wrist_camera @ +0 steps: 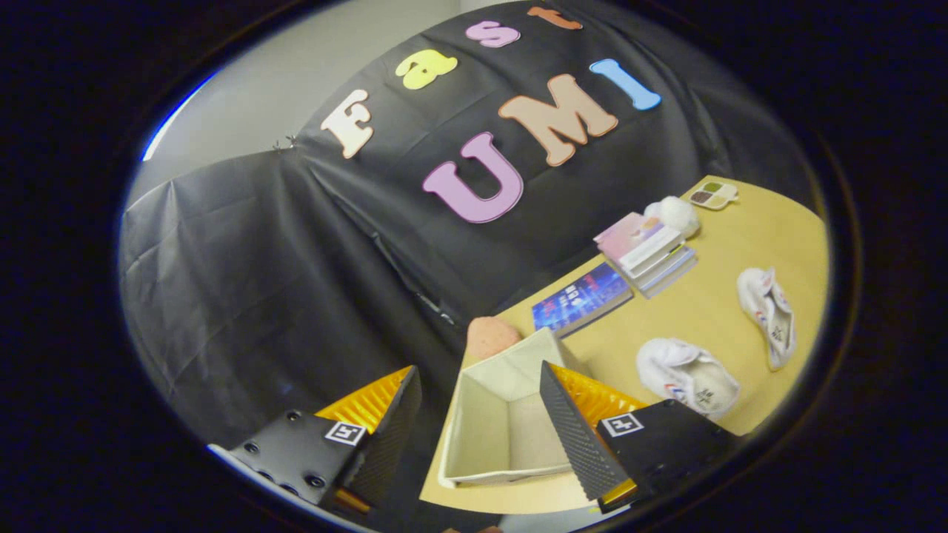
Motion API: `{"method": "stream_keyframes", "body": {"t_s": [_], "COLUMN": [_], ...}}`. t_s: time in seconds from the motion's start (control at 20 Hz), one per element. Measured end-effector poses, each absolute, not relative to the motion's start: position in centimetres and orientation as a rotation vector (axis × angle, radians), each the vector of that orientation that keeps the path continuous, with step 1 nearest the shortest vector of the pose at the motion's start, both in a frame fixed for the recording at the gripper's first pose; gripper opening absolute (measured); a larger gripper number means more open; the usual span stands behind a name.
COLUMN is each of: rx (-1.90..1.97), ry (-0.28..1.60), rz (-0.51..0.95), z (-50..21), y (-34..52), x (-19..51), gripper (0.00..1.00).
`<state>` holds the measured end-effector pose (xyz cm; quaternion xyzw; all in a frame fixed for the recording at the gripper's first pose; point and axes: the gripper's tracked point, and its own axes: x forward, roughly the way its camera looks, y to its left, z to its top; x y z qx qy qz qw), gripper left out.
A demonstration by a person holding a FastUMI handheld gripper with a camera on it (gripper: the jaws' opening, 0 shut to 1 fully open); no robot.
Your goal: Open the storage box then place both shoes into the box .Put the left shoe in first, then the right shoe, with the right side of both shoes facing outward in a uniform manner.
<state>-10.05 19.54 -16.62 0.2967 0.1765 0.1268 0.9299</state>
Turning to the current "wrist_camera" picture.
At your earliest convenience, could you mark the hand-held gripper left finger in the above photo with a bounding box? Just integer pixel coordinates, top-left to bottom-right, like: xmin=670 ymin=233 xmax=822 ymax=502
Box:
xmin=210 ymin=364 xmax=423 ymax=515

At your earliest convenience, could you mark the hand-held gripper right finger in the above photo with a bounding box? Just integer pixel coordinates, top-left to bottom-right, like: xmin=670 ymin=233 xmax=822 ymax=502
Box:
xmin=539 ymin=361 xmax=741 ymax=514

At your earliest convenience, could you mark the beige fabric storage box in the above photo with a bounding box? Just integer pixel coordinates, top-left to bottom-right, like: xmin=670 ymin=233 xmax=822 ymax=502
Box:
xmin=438 ymin=327 xmax=593 ymax=489

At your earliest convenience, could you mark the white canvas shoe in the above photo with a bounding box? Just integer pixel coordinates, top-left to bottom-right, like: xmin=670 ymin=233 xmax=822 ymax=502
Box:
xmin=737 ymin=266 xmax=797 ymax=371
xmin=635 ymin=338 xmax=741 ymax=421

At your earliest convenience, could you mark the orange fluffy ball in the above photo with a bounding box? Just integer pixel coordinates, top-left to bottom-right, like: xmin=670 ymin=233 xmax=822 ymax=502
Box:
xmin=467 ymin=316 xmax=521 ymax=361

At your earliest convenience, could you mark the dark blue book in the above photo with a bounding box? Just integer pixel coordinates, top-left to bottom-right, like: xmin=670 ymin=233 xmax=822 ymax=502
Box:
xmin=532 ymin=261 xmax=635 ymax=339

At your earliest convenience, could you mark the blue-edged book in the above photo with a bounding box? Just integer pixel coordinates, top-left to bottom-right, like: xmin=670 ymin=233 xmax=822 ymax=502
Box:
xmin=637 ymin=252 xmax=698 ymax=299

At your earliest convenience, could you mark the white book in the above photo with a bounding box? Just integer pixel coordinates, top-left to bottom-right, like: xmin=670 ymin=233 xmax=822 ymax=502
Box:
xmin=626 ymin=244 xmax=695 ymax=286

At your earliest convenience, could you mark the pink cover book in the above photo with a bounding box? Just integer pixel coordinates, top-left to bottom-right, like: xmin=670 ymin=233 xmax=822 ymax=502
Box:
xmin=594 ymin=212 xmax=686 ymax=271

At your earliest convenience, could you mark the white fluffy ball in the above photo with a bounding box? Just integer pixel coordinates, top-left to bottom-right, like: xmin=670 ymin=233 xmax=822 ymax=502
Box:
xmin=643 ymin=195 xmax=701 ymax=239

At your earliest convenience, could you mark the small compartment palette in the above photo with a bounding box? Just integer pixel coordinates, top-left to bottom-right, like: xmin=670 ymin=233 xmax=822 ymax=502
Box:
xmin=689 ymin=181 xmax=739 ymax=211

